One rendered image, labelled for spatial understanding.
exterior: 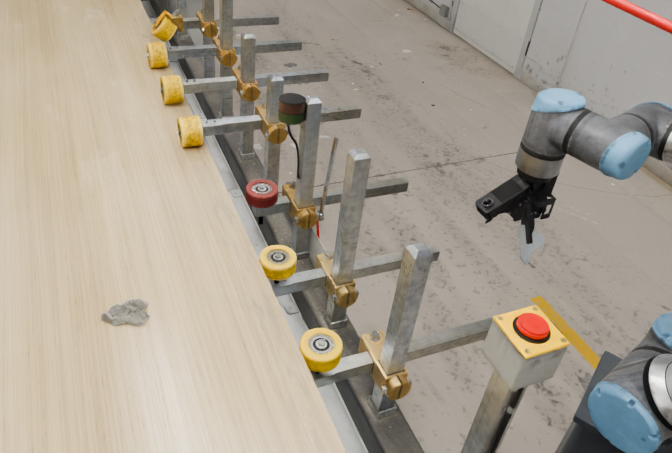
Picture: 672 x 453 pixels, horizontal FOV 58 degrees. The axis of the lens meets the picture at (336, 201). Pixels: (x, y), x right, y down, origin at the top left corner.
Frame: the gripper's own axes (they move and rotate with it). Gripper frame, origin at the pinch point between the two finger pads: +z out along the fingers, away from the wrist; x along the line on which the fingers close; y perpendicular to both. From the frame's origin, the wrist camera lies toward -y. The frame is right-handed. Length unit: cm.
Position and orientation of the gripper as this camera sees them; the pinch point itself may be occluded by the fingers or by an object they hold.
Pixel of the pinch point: (502, 244)
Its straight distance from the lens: 141.2
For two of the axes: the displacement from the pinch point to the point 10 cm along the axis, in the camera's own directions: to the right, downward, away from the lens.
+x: -4.0, -5.7, 7.2
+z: -1.0, 8.0, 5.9
